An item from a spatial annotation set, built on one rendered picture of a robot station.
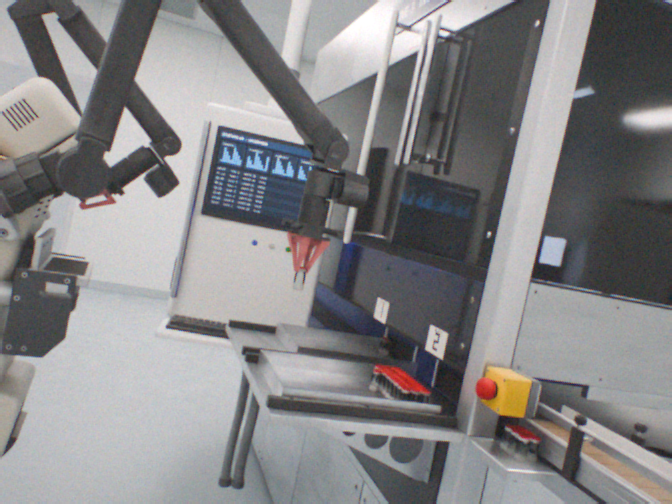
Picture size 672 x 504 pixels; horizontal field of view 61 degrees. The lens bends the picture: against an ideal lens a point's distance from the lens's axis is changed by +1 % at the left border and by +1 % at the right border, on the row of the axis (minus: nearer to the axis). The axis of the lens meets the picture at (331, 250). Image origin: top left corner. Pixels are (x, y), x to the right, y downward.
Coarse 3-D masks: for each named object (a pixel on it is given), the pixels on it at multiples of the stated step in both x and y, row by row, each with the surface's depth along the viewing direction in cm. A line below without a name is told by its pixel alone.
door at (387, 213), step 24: (408, 72) 180; (432, 72) 163; (384, 96) 197; (408, 96) 177; (432, 96) 160; (384, 120) 193; (432, 120) 157; (384, 144) 188; (384, 168) 184; (408, 168) 166; (384, 192) 181; (408, 192) 163; (360, 216) 197; (384, 216) 177; (408, 216) 160; (384, 240) 173
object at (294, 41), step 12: (300, 0) 200; (312, 0) 203; (300, 12) 200; (300, 24) 201; (288, 36) 202; (300, 36) 201; (288, 48) 201; (300, 48) 202; (288, 60) 201; (300, 60) 204
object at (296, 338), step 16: (288, 336) 154; (304, 336) 171; (320, 336) 172; (336, 336) 174; (352, 336) 175; (368, 336) 177; (304, 352) 144; (320, 352) 146; (336, 352) 147; (352, 352) 165; (368, 352) 169; (416, 368) 154
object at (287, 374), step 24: (264, 360) 127; (288, 360) 135; (312, 360) 136; (336, 360) 138; (288, 384) 122; (312, 384) 125; (336, 384) 129; (360, 384) 133; (408, 408) 116; (432, 408) 118
